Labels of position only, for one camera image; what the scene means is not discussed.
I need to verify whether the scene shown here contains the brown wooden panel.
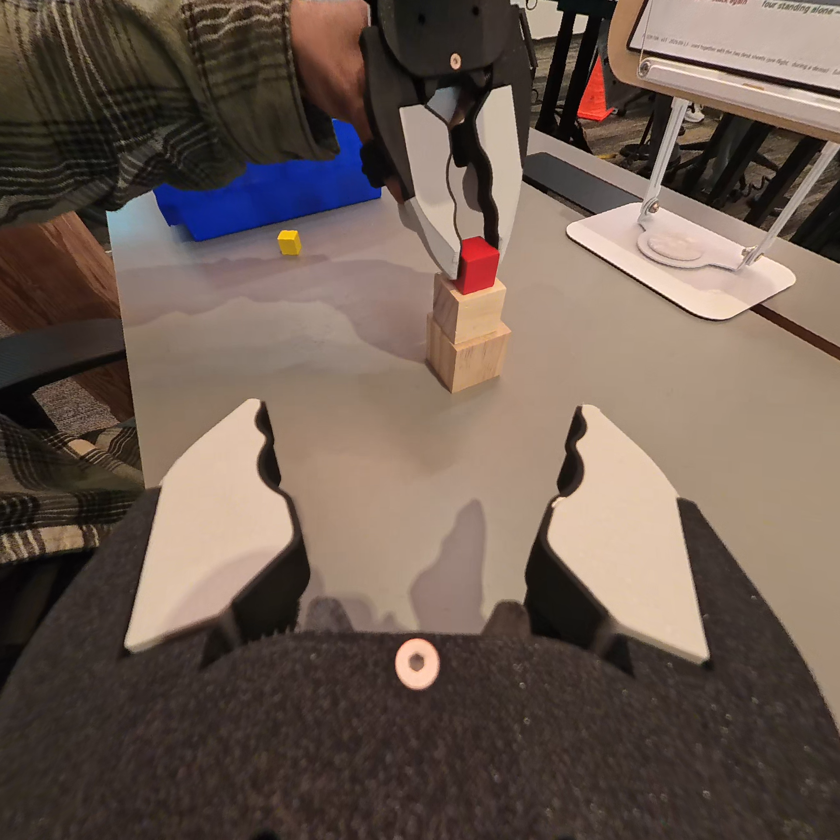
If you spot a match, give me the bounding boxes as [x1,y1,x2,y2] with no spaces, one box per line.
[0,210,135,421]

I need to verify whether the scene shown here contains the person's left hand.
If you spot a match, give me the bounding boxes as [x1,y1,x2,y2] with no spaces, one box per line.
[289,0,375,142]

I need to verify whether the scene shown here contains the instruction sheet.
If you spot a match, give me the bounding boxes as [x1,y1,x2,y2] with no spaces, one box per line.
[625,0,840,96]

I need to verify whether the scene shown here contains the person's left forearm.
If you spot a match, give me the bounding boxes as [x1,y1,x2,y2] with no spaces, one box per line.
[0,0,342,227]

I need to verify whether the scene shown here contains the black desk cable cover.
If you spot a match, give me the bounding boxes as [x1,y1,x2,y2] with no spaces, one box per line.
[522,152,643,216]

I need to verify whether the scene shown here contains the red wooden cube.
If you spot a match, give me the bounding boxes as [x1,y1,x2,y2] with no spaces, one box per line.
[451,237,500,295]

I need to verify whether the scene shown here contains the orange traffic cone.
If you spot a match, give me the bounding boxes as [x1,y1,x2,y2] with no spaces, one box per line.
[577,56,616,123]

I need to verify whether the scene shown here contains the black chair armrest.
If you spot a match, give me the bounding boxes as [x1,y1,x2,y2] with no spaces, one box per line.
[0,318,127,427]

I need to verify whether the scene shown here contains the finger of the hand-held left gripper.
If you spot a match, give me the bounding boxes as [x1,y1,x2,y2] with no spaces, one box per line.
[448,84,523,258]
[398,84,463,282]

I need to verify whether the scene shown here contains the medium plain wooden cube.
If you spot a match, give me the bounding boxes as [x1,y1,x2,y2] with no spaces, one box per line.
[432,272,508,345]

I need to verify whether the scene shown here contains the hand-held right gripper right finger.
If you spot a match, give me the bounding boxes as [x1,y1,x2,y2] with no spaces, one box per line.
[524,403,711,664]

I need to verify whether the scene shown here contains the white document stand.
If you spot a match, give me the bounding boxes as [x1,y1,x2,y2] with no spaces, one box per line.
[566,0,840,322]

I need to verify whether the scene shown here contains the person's plaid shirt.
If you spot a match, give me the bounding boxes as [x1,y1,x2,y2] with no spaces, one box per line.
[0,413,145,565]

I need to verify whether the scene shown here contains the blue plastic bin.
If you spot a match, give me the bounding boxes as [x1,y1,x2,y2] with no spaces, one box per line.
[153,118,383,243]

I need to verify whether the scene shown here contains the large plain wooden cube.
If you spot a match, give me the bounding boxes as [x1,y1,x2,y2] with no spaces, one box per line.
[426,313,513,395]

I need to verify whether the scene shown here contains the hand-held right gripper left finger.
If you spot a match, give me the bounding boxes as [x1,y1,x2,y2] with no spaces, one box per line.
[123,398,312,655]

